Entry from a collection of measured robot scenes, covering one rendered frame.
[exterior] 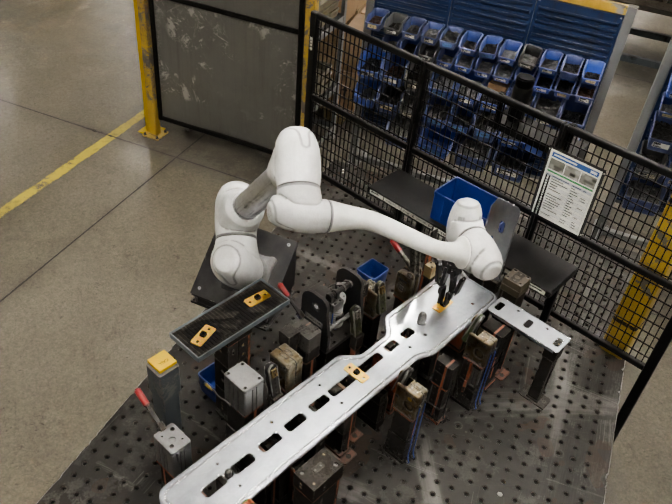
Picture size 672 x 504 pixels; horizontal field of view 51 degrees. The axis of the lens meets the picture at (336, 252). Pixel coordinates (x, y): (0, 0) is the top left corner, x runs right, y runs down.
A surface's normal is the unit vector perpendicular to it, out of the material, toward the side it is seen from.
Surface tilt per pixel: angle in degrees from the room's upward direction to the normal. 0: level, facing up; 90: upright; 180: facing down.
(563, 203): 90
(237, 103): 94
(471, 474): 0
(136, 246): 0
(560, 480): 0
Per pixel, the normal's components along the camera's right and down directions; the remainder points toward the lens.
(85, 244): 0.08, -0.76
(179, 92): -0.42, 0.56
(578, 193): -0.68, 0.42
